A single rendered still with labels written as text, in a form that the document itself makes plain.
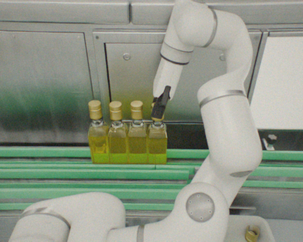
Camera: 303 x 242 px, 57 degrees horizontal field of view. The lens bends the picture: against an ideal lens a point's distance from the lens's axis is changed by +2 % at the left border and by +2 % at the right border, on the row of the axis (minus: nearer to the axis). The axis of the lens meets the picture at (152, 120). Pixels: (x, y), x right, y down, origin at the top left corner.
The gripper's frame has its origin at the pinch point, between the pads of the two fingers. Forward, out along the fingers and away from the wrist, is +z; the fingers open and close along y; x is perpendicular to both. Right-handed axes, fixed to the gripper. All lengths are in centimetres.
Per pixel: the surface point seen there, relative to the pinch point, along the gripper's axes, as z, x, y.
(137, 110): 1.8, -5.2, 1.1
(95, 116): 6.9, -15.9, 1.2
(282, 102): -4.8, 39.8, -12.7
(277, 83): -10.7, 34.8, -12.7
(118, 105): 1.9, -10.7, 0.9
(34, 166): 27.9, -30.7, 3.9
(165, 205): 23.2, 8.7, 13.3
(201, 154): 15.6, 19.1, -3.6
